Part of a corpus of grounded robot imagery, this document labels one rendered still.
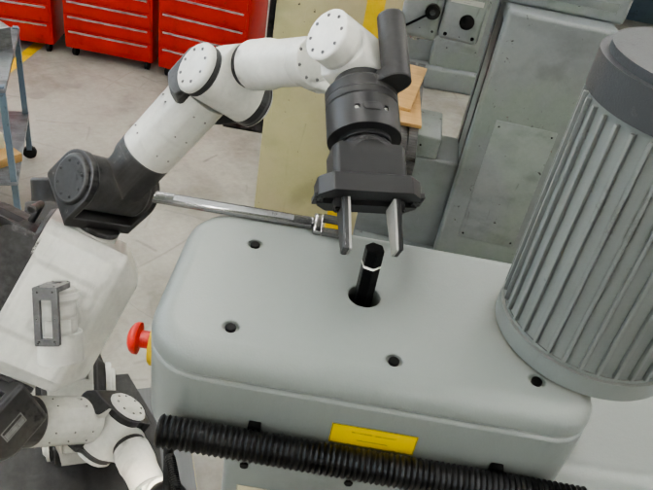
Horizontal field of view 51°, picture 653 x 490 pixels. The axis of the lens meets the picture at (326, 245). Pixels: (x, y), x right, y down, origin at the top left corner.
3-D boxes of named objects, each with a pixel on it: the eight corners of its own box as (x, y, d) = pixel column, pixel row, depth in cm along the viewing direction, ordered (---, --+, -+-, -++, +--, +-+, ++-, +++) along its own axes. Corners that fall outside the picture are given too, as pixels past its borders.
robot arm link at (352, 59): (299, 106, 79) (297, 28, 84) (356, 141, 87) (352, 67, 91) (378, 64, 73) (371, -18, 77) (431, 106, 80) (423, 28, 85)
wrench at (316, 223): (149, 207, 84) (149, 201, 83) (157, 191, 87) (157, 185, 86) (344, 239, 85) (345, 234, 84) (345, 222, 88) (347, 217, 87)
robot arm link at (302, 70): (354, 69, 80) (278, 73, 89) (397, 101, 86) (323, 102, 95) (369, 17, 80) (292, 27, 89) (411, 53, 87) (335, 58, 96)
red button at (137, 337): (123, 359, 83) (122, 335, 81) (134, 336, 86) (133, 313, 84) (151, 364, 83) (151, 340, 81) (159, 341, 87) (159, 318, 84)
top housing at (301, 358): (136, 445, 75) (134, 343, 66) (193, 294, 96) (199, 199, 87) (552, 517, 76) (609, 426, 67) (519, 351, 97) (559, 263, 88)
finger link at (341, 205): (346, 257, 75) (343, 206, 78) (353, 246, 73) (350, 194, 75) (332, 257, 75) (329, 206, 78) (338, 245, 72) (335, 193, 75)
